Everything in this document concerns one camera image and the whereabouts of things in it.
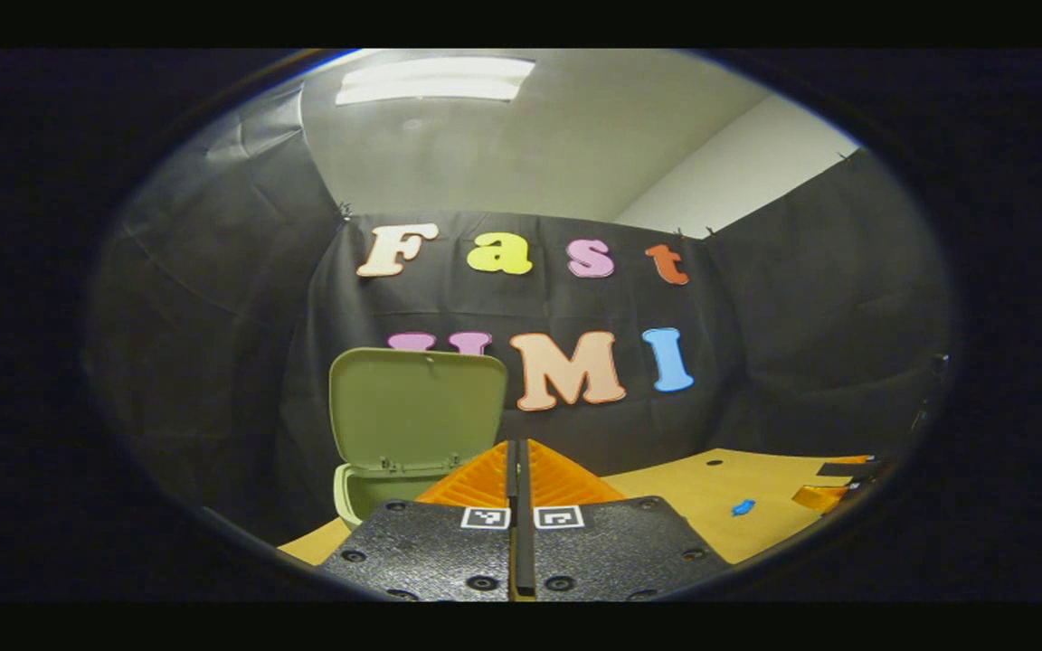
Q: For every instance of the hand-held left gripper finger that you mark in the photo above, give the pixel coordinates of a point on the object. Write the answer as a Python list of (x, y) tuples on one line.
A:
[(511, 488), (525, 488)]

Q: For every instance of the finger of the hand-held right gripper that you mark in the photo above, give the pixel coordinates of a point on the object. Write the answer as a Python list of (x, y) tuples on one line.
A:
[(847, 468), (819, 497)]

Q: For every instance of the ceiling light panel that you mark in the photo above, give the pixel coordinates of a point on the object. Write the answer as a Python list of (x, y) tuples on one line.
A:
[(435, 80)]

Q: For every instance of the wooden desktop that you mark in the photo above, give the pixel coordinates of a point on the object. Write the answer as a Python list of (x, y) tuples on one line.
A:
[(756, 470)]

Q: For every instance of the blue paper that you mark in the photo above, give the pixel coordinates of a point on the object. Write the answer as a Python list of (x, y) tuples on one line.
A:
[(743, 507)]

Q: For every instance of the black backdrop cloth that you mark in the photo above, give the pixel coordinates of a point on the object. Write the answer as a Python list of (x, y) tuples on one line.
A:
[(232, 362)]

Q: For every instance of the green desktop garbage bin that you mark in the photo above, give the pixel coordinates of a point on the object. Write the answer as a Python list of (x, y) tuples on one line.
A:
[(417, 407)]

